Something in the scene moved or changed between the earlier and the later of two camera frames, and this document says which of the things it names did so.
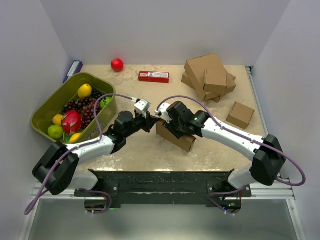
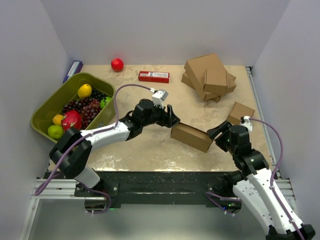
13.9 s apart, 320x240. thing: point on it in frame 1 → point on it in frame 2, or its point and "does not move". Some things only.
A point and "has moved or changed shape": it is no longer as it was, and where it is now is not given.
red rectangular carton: (154, 76) does not move
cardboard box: (185, 143) has moved or changed shape
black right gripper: (170, 126) → (213, 132)
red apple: (117, 64) does not move
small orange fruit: (57, 119) does not move
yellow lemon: (84, 91) does not move
